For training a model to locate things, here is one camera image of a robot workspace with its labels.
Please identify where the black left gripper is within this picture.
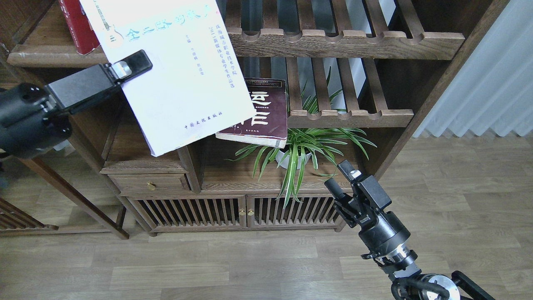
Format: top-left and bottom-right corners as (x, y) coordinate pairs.
(0, 50), (153, 159)

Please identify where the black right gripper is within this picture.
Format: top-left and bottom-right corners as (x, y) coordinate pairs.
(325, 160), (418, 269)

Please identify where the red paperback book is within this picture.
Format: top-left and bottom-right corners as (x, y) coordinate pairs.
(59, 0), (100, 55)

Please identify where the white paperback book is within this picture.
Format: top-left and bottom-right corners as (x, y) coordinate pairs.
(81, 0), (256, 156)

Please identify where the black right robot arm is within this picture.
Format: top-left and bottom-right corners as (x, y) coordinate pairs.
(325, 161), (492, 300)

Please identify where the right slatted cabinet door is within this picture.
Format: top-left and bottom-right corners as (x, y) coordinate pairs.
(246, 194), (346, 232)

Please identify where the green spider plant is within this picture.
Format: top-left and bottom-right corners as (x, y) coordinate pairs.
(227, 67), (377, 209)

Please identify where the white plant pot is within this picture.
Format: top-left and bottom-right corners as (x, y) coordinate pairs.
(275, 148), (311, 170)

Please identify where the dark maroon book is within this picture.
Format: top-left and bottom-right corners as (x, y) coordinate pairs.
(215, 77), (288, 148)

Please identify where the wooden drawer with brass knob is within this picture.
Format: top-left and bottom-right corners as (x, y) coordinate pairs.
(109, 173), (190, 194)

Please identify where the dark wooden bookshelf unit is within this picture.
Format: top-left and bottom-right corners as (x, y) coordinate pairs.
(0, 0), (509, 237)

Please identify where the wooden side furniture left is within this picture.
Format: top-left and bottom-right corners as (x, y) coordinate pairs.
(1, 144), (122, 240)

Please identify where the white pleated curtain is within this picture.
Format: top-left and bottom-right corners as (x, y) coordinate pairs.
(413, 0), (533, 137)

